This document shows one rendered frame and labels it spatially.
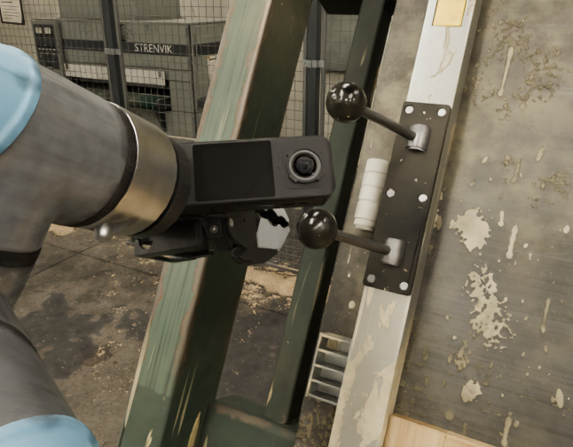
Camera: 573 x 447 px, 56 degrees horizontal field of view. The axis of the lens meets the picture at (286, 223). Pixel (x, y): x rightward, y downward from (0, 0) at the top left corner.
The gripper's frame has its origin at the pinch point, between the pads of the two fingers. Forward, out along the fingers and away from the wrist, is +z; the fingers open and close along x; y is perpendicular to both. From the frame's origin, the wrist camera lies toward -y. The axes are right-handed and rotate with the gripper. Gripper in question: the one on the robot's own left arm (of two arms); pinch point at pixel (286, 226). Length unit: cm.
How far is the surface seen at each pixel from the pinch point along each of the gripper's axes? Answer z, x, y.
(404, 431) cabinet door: 10.2, 20.7, -6.7
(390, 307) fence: 8.1, 8.3, -7.3
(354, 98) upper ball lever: -3.4, -9.7, -9.0
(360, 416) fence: 8.1, 18.8, -2.9
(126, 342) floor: 179, 3, 167
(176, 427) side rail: 9.7, 19.5, 20.4
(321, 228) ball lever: -3.5, 1.6, -4.7
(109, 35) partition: 188, -183, 183
